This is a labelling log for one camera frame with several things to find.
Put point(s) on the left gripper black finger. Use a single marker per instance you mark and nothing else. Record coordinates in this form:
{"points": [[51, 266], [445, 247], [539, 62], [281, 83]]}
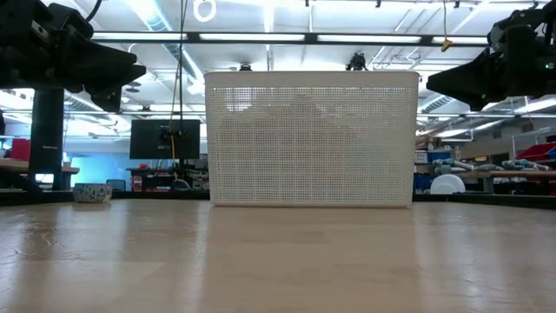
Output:
{"points": [[100, 63], [113, 93]]}

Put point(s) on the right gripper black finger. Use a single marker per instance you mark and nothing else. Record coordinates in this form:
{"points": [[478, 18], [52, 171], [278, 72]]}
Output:
{"points": [[478, 103], [478, 80]]}

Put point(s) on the yellow hanging tag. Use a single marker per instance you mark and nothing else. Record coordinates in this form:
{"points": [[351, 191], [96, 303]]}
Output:
{"points": [[446, 44]]}

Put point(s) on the black monitor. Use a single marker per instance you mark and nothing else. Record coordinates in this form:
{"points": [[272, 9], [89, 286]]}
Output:
{"points": [[147, 139]]}

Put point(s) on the blue storage bin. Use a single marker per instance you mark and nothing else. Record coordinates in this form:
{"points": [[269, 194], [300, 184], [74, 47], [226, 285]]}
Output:
{"points": [[432, 156]]}

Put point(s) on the red storage bin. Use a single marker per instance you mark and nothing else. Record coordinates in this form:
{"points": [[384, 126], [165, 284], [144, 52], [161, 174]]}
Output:
{"points": [[536, 152]]}

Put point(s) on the wooden workbench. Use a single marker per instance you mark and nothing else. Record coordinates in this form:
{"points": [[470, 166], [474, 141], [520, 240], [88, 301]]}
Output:
{"points": [[512, 174]]}

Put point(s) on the white dome-shaped object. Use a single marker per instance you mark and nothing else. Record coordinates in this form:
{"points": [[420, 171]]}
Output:
{"points": [[447, 185]]}

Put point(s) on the blue patterned bowl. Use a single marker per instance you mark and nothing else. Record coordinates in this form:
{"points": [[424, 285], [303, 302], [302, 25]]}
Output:
{"points": [[92, 193]]}

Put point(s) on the red box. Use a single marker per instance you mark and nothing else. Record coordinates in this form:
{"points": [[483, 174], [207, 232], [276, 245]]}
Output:
{"points": [[20, 150]]}

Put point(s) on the wooden side table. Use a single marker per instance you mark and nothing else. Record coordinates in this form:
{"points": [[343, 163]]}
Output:
{"points": [[17, 165]]}

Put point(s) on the white perforated plastic basket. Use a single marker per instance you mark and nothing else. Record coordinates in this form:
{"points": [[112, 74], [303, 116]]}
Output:
{"points": [[310, 139]]}

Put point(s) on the black overhead camera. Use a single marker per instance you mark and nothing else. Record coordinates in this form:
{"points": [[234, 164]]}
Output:
{"points": [[356, 61]]}

